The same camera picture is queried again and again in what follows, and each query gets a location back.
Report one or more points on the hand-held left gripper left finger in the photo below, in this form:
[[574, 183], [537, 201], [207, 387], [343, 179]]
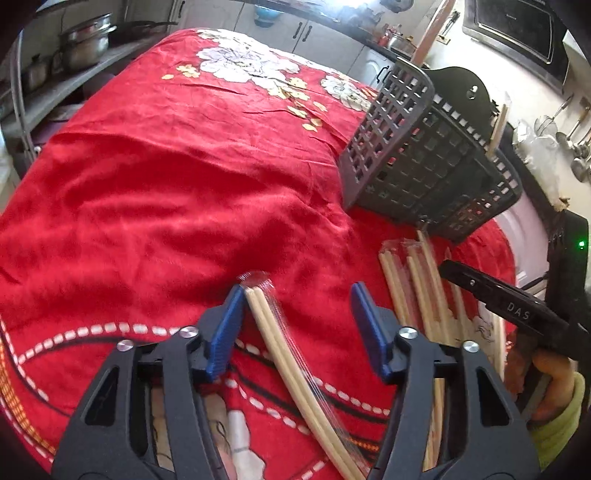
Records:
[[231, 323]]

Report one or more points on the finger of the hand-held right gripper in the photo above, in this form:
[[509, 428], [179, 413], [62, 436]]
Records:
[[471, 282]]

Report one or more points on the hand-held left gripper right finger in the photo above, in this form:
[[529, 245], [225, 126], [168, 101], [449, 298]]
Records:
[[367, 323]]

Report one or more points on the pile of chopsticks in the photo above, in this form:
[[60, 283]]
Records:
[[422, 286]]

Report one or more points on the black plastic utensil basket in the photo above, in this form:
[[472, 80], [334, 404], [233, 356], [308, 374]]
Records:
[[415, 152]]

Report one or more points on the person's right forearm green sleeve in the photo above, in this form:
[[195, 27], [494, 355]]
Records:
[[558, 429]]

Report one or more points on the person's right hand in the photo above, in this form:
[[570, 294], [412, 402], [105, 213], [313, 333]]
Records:
[[551, 364]]

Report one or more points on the steel ladle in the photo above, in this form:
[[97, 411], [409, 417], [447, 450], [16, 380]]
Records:
[[565, 138], [579, 168]]

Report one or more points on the clear plastic bag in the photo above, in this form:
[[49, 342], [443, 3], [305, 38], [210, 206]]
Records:
[[535, 150]]

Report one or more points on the red floral blanket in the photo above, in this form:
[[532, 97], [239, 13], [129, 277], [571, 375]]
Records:
[[161, 184]]

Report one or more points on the steel skimmer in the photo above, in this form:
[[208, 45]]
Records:
[[546, 123]]

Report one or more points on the black range hood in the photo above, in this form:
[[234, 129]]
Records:
[[512, 32]]

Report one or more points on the grey metal shelf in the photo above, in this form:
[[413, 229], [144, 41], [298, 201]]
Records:
[[69, 90]]

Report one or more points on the black frying pan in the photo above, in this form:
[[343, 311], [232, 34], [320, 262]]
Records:
[[138, 30]]

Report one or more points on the large steel pot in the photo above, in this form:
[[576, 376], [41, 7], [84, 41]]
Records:
[[85, 44]]

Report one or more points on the small steel pot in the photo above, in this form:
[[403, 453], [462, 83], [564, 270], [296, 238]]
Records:
[[34, 71]]

